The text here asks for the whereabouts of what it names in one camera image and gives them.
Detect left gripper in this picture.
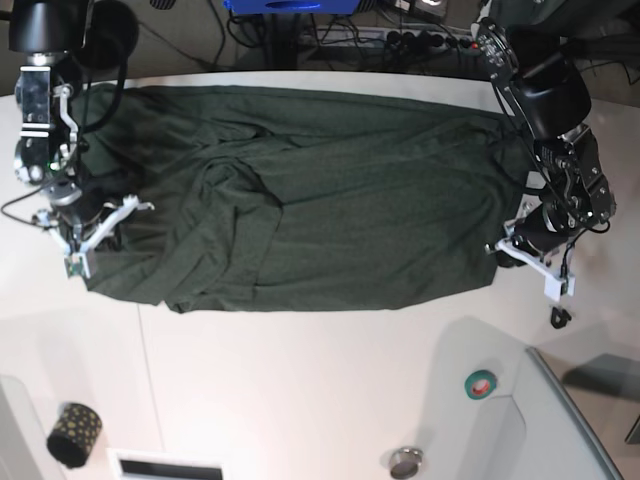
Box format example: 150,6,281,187
495,204,579,269

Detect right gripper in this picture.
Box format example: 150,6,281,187
47,172,130,227

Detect dark green t-shirt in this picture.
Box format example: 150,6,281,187
85,86,529,313

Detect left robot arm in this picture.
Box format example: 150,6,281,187
475,17,616,262

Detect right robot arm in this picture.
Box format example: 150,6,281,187
4,1,139,226

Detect small black clip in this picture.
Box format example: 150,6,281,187
549,305,573,330

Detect green tape roll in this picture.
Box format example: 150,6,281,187
464,369,498,400

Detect black round stand base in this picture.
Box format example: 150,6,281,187
78,1,139,73

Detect black gold dotted cup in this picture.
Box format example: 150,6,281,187
46,403,103,469

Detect round metal tin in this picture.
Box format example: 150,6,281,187
388,446,424,480

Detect blue box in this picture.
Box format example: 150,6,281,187
223,0,360,15

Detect white slotted tray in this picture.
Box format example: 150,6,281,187
107,449,227,480

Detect white power strip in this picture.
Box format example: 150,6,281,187
315,25,480,54

